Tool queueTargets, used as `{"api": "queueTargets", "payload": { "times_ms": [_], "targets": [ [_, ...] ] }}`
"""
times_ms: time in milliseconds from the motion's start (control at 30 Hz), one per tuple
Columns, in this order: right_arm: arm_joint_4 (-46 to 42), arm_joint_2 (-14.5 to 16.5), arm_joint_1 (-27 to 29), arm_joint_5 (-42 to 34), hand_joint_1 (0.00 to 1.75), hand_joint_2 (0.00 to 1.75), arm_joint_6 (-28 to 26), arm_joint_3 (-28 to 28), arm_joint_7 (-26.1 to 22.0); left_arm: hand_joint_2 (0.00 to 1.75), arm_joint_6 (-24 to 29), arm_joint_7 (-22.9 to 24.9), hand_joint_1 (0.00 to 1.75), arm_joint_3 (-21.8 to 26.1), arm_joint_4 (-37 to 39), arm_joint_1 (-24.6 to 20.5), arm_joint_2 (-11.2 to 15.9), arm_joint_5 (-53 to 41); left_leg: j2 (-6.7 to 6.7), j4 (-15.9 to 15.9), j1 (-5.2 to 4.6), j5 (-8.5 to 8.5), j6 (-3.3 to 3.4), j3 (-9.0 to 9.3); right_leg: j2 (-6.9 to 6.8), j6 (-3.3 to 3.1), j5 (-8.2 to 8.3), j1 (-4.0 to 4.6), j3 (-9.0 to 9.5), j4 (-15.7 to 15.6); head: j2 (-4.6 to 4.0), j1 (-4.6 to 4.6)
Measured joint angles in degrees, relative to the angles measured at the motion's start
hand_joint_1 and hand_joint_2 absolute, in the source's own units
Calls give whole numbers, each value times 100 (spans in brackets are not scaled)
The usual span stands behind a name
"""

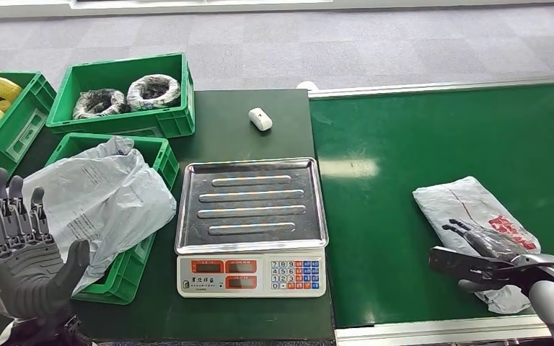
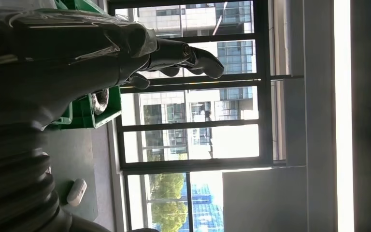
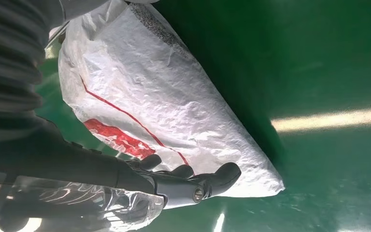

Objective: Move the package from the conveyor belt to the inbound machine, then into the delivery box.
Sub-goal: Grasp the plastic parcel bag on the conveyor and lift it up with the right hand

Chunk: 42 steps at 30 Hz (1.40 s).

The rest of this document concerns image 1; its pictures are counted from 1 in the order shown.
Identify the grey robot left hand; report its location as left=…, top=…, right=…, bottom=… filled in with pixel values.
left=0, top=167, right=91, bottom=321

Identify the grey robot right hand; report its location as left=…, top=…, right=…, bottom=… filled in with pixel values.
left=428, top=218, right=554, bottom=298

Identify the grey package with red print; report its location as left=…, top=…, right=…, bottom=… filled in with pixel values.
left=413, top=176, right=542, bottom=316

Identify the green conveyor belt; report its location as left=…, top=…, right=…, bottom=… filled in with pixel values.
left=309, top=81, right=554, bottom=329

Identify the white grey courier bag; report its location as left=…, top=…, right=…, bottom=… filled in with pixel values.
left=0, top=136, right=178, bottom=296

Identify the green crate with yellow coils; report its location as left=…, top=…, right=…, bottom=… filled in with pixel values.
left=0, top=71, right=58, bottom=185

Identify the green crate with wrapped coils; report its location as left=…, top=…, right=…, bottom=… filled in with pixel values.
left=45, top=52, right=196, bottom=140

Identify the green crate with courier bag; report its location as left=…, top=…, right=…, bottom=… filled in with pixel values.
left=0, top=133, right=181, bottom=306

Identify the white electronic scale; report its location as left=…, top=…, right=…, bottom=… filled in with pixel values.
left=177, top=247, right=327, bottom=299

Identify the steel scale tray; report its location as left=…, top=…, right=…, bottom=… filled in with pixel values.
left=175, top=157, right=330, bottom=256

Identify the small white plastic device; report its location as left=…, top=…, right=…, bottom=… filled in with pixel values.
left=248, top=107, right=274, bottom=133

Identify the aluminium conveyor frame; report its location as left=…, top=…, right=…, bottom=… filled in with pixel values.
left=307, top=72, right=554, bottom=346

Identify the plastic-wrapped black cable coil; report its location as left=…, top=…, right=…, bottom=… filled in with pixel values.
left=126, top=74, right=183, bottom=112
left=72, top=89, right=128, bottom=121

